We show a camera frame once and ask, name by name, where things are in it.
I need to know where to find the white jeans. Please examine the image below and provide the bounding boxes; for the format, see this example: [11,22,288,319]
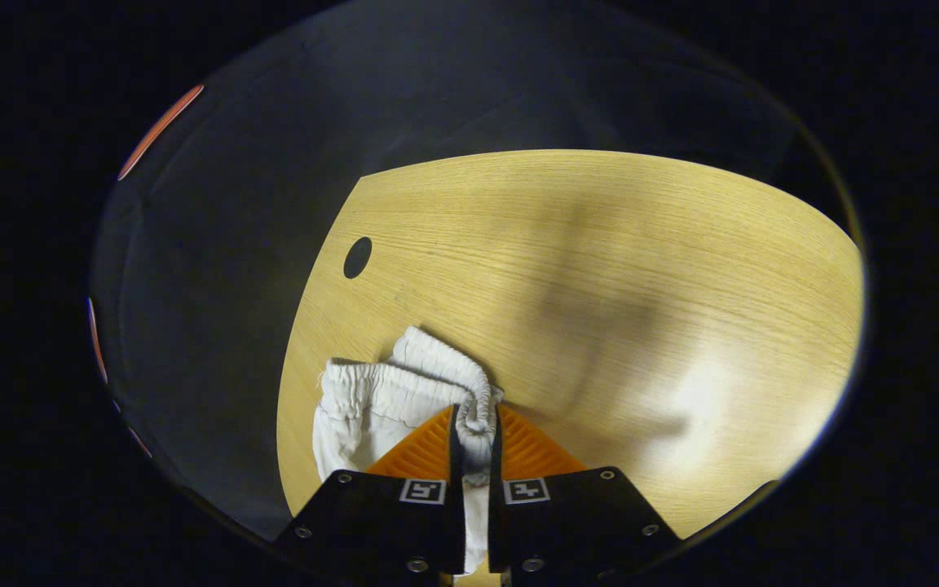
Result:
[311,326,507,576]

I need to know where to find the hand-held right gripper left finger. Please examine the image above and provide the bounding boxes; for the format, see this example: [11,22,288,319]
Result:
[274,404,468,584]

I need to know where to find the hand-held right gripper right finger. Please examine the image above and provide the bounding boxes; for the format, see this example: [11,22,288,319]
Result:
[487,404,682,584]

